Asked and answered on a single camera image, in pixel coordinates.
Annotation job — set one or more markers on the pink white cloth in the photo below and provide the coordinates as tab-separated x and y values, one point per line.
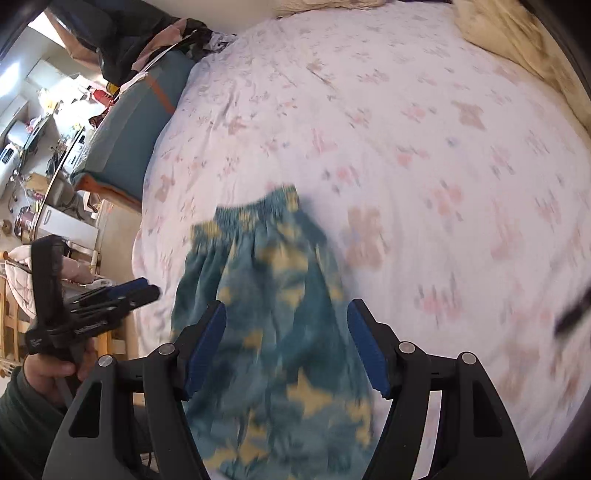
41	272

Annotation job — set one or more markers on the wooden chair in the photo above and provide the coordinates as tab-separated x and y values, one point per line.
16	318

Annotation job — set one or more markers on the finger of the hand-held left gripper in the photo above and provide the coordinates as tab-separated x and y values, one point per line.
138	297
127	287

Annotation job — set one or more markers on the white cabinet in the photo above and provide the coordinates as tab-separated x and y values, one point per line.
76	226

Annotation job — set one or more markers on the beige blanket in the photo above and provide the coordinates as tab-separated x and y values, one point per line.
512	34

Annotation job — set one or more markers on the person's left forearm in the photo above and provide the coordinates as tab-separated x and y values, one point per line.
25	429

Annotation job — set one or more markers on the cluttered kitchen counter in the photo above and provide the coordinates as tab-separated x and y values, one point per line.
39	138

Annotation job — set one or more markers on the floral bed sheet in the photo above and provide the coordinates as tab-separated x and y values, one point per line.
397	152

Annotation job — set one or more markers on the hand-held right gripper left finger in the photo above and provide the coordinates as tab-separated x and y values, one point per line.
205	344

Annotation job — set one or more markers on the person's left hand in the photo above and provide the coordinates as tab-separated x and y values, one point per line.
48	369

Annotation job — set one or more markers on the teal pillow orange trim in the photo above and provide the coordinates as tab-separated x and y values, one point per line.
134	124

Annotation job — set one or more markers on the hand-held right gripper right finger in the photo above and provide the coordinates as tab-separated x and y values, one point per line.
367	344

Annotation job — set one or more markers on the pile of dark clothes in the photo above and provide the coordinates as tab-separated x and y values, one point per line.
134	32

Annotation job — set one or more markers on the teal yellow patterned skirt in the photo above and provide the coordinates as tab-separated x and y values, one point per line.
272	332

